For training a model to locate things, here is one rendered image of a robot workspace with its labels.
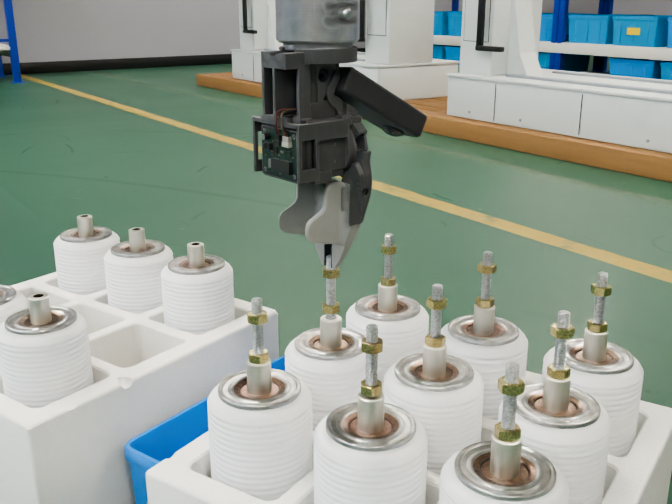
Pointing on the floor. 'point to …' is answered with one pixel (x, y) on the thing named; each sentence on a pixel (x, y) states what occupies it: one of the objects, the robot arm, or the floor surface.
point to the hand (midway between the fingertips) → (336, 252)
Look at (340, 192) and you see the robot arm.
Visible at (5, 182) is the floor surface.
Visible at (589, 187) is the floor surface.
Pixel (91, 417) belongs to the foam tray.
